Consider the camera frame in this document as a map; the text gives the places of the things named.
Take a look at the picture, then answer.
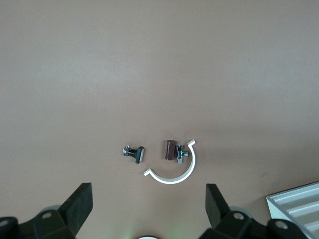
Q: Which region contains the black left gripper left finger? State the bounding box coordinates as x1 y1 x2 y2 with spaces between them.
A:
0 182 94 239

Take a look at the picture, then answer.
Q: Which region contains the white plastic drawer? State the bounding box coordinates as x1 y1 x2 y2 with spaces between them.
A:
270 185 319 209
291 208 319 229
281 196 319 219
303 219 319 237

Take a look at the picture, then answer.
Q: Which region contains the brown handle metal valve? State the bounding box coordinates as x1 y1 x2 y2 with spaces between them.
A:
163 139 190 165

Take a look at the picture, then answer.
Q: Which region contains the white drawer cabinet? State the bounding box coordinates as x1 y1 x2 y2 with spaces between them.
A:
266 181 319 239

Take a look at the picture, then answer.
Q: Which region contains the white curved bracket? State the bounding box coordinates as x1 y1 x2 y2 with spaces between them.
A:
143 139 196 185

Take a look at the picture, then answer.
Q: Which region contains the black square push button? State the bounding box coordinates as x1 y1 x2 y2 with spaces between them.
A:
123 145 146 165

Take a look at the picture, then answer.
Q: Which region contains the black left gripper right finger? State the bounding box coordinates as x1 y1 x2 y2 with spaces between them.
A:
199 183 309 239

